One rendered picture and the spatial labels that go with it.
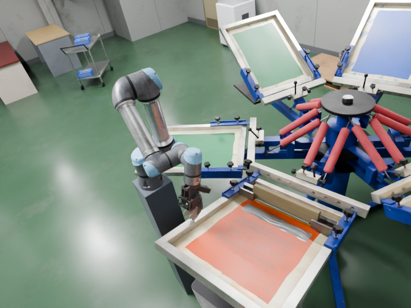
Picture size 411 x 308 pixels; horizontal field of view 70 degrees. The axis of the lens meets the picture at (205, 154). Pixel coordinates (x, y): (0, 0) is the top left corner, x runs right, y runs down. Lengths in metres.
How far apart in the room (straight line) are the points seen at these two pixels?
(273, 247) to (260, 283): 0.21
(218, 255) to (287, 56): 1.97
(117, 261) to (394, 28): 3.13
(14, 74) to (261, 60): 5.47
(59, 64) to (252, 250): 6.94
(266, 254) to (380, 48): 2.06
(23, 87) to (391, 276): 6.81
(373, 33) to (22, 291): 3.81
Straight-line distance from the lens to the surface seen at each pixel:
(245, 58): 2.68
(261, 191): 1.57
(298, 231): 1.49
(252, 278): 1.24
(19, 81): 7.18
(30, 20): 9.20
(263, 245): 1.38
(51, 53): 7.68
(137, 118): 1.33
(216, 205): 1.51
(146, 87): 1.40
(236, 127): 2.42
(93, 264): 3.12
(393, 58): 2.83
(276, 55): 2.77
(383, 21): 3.05
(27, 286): 3.37
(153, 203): 1.74
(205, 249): 1.32
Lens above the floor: 2.36
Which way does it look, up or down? 39 degrees down
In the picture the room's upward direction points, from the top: 12 degrees counter-clockwise
